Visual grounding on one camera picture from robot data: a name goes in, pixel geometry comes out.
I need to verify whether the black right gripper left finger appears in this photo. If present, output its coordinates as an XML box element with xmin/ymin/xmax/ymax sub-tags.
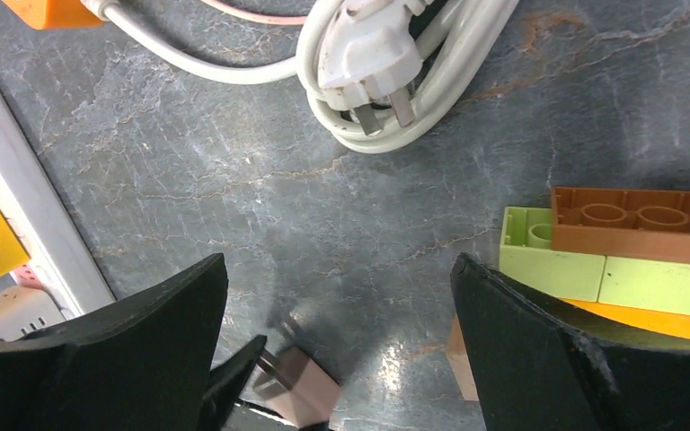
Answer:
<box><xmin>0</xmin><ymin>253</ymin><xmax>228</xmax><ymax>430</ymax></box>

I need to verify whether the orange power strip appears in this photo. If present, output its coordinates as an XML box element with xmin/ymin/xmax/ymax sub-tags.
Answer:
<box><xmin>2</xmin><ymin>0</ymin><xmax>103</xmax><ymax>30</ymax></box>

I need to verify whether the white multicolour power strip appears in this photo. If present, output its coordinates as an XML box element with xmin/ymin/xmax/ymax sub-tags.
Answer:
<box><xmin>0</xmin><ymin>93</ymin><xmax>115</xmax><ymax>319</ymax></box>

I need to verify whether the small pink plug adapter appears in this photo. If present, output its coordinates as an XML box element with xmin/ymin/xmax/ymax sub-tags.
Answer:
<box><xmin>252</xmin><ymin>347</ymin><xmax>341</xmax><ymax>428</ymax></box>

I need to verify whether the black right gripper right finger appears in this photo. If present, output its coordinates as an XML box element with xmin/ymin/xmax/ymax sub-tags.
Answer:
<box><xmin>450</xmin><ymin>253</ymin><xmax>690</xmax><ymax>430</ymax></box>

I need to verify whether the pink charger with cable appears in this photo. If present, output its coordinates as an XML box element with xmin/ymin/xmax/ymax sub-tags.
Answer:
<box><xmin>201</xmin><ymin>0</ymin><xmax>307</xmax><ymax>26</ymax></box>

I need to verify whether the wooden letter cube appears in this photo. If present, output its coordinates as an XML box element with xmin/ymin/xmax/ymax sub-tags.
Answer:
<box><xmin>446</xmin><ymin>315</ymin><xmax>479</xmax><ymax>401</ymax></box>

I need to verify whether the colourful toy block stack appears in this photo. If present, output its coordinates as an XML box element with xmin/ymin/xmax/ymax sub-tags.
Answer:
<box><xmin>499</xmin><ymin>187</ymin><xmax>690</xmax><ymax>339</ymax></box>

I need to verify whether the white cube adapter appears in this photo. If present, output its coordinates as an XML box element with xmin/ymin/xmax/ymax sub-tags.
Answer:
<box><xmin>0</xmin><ymin>286</ymin><xmax>66</xmax><ymax>341</ymax></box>

